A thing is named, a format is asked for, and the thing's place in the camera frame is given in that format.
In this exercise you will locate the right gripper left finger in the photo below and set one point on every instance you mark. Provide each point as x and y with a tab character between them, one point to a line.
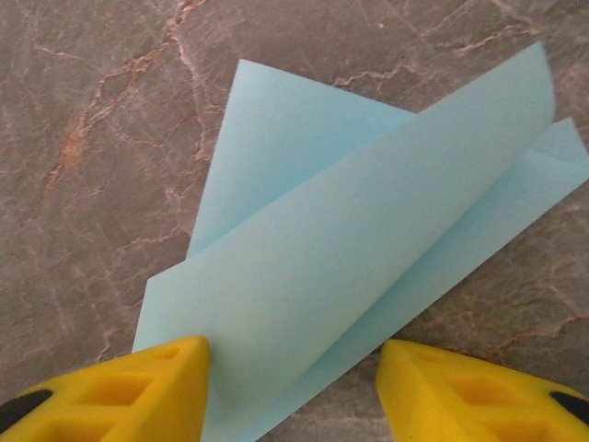
115	400

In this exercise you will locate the light blue paper sheet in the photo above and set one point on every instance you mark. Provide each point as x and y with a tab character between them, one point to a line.
322	230

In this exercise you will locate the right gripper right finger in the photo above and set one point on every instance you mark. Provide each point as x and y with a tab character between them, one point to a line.
469	405

